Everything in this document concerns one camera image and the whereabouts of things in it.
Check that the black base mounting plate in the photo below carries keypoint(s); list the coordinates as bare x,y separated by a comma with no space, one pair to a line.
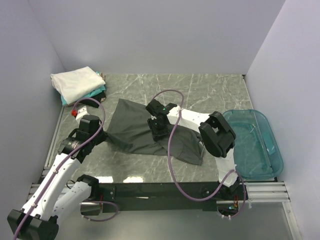
162,196

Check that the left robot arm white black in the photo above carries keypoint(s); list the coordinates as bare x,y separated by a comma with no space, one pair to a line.
40,217

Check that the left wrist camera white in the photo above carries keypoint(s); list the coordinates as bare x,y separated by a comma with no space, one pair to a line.
78,114

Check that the beige patterned folded cloth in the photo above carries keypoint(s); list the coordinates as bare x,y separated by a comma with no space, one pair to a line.
102,75

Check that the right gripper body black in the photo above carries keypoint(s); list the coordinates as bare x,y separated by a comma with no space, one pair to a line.
157,129

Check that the white folded t-shirt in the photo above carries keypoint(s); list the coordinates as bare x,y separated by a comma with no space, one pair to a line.
73,85

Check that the aluminium rail frame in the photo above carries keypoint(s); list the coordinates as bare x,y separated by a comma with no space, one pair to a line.
257,192

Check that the teal folded t-shirt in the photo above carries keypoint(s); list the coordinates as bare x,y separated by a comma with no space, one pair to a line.
101,88

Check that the dark grey t-shirt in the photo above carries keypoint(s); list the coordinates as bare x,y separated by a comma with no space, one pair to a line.
129,131

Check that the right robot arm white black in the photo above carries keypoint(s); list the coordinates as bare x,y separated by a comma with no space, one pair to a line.
217,135

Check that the teal plastic bin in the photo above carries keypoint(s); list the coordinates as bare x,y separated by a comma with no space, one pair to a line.
256,152

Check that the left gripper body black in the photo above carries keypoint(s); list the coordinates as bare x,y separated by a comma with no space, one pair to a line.
100,137

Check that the black folded t-shirt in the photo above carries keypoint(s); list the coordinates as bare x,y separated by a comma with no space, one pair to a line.
100,97

